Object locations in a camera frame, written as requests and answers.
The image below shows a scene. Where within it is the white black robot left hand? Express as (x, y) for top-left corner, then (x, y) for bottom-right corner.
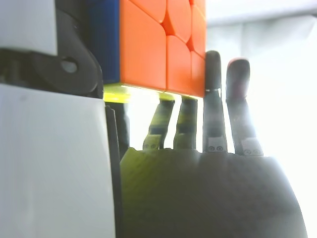
(0, 0), (308, 238)

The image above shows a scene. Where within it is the colourful puzzle cube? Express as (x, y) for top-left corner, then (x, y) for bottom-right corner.
(84, 0), (208, 103)

